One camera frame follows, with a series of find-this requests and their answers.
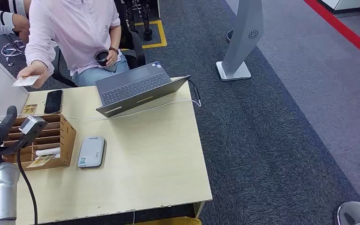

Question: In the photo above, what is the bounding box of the person's right hand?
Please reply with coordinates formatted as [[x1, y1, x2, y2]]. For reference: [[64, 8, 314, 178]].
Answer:
[[17, 60, 50, 89]]

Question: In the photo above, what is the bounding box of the person's left hand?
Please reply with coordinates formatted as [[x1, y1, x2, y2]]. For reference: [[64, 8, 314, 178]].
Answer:
[[105, 49, 119, 68]]

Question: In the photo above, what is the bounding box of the black steel tumbler cup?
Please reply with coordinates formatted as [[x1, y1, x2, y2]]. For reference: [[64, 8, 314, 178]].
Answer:
[[94, 49, 111, 67]]

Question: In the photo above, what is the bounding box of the white ID card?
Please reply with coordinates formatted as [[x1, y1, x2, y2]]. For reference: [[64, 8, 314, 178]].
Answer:
[[12, 75, 41, 88]]

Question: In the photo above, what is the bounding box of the wooden card organizer box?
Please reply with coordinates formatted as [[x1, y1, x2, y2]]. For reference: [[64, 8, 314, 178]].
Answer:
[[2, 113, 77, 172]]

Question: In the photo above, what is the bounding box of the grey card reader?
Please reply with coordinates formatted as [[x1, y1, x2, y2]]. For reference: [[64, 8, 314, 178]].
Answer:
[[77, 136, 106, 169]]

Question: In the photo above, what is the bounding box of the black office chair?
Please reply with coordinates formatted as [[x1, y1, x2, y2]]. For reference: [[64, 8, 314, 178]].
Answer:
[[51, 0, 147, 89]]

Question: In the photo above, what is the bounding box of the grey open laptop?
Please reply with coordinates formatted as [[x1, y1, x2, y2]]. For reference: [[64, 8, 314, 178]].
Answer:
[[95, 60, 191, 118]]

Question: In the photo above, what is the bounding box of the chrome stool base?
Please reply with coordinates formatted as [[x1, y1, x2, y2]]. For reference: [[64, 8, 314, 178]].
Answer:
[[0, 34, 27, 67]]

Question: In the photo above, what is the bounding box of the black smartphone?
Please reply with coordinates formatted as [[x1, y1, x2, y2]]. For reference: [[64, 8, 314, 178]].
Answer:
[[44, 90, 64, 115]]

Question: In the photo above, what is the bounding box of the white box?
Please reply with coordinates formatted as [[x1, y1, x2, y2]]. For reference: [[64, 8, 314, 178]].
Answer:
[[0, 51, 30, 118]]

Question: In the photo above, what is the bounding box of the white paper roll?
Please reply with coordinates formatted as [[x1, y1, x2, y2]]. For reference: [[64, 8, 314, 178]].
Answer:
[[35, 147, 61, 157]]

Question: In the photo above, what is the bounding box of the grey kiosk stand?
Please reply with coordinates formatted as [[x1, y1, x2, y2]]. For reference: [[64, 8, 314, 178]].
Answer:
[[216, 0, 265, 82]]

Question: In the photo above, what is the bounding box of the yellow object under table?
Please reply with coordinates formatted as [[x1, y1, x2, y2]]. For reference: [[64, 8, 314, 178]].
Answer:
[[133, 216, 203, 225]]

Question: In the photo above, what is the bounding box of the white cabinet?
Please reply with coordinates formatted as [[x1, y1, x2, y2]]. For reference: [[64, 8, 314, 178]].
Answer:
[[318, 0, 360, 15]]

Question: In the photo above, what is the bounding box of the pale wrist camera on bracket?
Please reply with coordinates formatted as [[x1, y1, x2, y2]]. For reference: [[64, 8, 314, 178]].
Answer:
[[0, 115, 49, 157]]

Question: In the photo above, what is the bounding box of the white cable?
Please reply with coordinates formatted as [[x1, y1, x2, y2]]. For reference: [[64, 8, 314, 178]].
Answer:
[[0, 98, 203, 122]]

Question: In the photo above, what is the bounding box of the black laptop cable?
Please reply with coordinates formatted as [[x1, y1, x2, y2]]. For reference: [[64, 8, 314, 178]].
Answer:
[[187, 79, 202, 102]]

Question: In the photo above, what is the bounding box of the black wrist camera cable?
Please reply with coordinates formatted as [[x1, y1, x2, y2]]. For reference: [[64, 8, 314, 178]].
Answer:
[[16, 146, 39, 225]]

